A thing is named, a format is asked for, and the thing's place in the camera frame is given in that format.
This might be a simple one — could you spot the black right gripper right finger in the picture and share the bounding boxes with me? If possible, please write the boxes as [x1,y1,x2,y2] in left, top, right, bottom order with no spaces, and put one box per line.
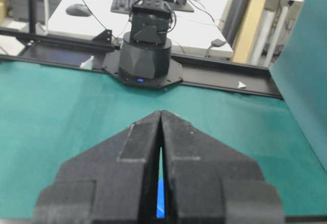
[161,110,284,223]

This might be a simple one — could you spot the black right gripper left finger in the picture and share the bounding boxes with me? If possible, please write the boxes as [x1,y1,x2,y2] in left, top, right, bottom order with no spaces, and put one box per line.
[32,111,161,223]

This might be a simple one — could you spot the blue plastic gear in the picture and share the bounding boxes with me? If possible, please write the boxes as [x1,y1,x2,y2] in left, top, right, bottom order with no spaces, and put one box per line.
[156,148,165,218]

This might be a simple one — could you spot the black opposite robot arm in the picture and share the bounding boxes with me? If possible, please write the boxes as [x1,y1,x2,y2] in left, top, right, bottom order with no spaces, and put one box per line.
[32,0,284,223]

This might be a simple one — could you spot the green side panel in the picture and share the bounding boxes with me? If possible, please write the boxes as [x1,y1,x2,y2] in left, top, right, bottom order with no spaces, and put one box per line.
[269,0,327,189]

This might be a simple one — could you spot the black computer mouse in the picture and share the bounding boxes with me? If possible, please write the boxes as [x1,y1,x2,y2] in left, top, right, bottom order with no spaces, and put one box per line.
[65,4,91,17]

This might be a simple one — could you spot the white desk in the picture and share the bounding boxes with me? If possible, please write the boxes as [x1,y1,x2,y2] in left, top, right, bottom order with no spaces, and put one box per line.
[49,0,233,58]

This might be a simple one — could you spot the black keyboard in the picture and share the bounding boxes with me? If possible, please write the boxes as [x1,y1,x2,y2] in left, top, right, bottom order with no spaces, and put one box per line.
[110,0,137,14]

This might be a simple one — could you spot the black aluminium frame rail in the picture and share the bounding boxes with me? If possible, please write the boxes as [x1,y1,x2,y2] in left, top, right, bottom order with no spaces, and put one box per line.
[1,28,282,99]

